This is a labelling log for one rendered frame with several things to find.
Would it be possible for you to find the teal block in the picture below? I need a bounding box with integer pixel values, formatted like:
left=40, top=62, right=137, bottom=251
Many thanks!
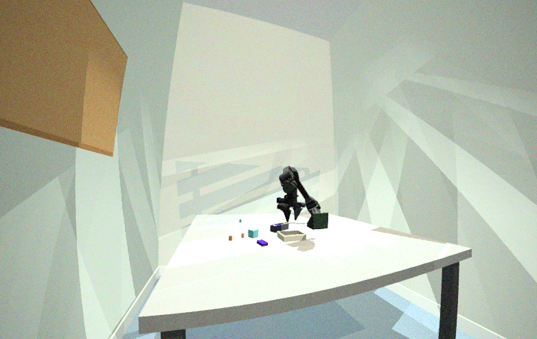
left=247, top=228, right=258, bottom=238

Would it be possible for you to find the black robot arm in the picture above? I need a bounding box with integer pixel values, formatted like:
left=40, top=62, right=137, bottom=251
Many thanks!
left=277, top=166, right=321, bottom=215

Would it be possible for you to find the white rectangular tray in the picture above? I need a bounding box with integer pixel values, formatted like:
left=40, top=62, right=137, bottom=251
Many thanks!
left=277, top=230, right=307, bottom=242

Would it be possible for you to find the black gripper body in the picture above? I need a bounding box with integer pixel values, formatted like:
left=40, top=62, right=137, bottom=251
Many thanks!
left=277, top=193, right=305, bottom=211

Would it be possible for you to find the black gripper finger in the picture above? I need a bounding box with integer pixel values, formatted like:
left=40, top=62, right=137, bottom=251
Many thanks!
left=280, top=210, right=292, bottom=222
left=293, top=208, right=303, bottom=220

